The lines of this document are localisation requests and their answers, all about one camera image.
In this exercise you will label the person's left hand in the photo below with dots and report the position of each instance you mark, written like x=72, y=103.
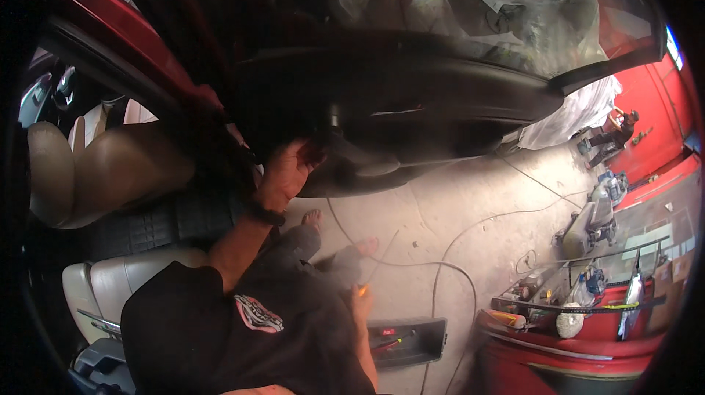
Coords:
x=283, y=177

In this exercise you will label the person's right hand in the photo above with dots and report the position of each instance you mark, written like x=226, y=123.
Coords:
x=362, y=307

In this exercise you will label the person's right fingers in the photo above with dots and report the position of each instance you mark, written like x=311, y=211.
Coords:
x=364, y=293

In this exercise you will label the black car door panel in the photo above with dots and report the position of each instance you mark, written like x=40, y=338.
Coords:
x=418, y=114

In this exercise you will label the black plastic tool tray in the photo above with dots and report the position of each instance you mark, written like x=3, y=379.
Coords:
x=410, y=340

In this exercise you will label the person's legs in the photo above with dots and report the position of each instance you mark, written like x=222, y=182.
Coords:
x=308, y=252

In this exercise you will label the person's body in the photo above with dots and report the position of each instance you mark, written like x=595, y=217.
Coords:
x=248, y=334

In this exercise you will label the black wrist band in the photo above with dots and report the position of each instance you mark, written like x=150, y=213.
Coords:
x=265, y=213

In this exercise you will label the white polishing pad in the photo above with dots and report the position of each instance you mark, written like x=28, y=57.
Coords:
x=569, y=322

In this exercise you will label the red tool cart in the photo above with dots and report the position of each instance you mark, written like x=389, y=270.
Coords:
x=573, y=340

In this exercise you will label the black rubber floor mat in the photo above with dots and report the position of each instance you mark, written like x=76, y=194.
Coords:
x=159, y=224

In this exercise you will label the grey workshop machine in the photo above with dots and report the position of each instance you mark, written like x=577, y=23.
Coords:
x=592, y=219

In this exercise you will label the beige car seat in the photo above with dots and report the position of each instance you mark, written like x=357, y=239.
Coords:
x=121, y=285

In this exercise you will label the grey seat base trim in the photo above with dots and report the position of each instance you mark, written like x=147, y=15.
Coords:
x=102, y=367

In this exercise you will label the white plastic cover sheet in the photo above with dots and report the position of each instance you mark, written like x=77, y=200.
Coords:
x=573, y=111

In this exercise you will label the tan car seat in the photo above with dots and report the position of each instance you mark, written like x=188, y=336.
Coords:
x=110, y=169

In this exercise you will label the red car body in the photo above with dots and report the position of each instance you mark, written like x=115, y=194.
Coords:
x=132, y=37

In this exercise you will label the car dashboard with steering wheel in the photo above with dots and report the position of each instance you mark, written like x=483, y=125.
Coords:
x=49, y=92

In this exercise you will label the car door frame with plastic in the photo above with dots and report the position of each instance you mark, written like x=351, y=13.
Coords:
x=529, y=15

